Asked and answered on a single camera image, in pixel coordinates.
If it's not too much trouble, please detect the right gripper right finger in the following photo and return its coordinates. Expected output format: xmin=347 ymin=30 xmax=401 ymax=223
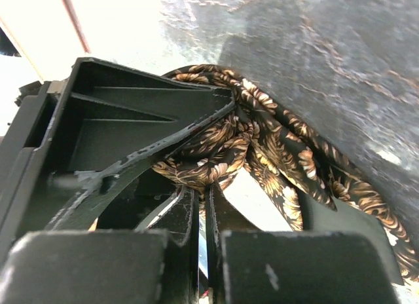
xmin=205 ymin=185 xmax=401 ymax=303

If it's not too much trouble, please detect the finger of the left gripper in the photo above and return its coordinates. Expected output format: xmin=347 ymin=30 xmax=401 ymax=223
xmin=46 ymin=57 xmax=234 ymax=230

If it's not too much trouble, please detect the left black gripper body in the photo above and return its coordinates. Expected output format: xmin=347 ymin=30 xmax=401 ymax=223
xmin=1 ymin=81 xmax=65 ymax=252

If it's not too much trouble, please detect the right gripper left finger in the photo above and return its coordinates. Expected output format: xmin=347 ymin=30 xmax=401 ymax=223
xmin=1 ymin=187 xmax=199 ymax=303

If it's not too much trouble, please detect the brown floral tie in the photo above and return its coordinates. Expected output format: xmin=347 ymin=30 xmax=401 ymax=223
xmin=153 ymin=64 xmax=418 ymax=288

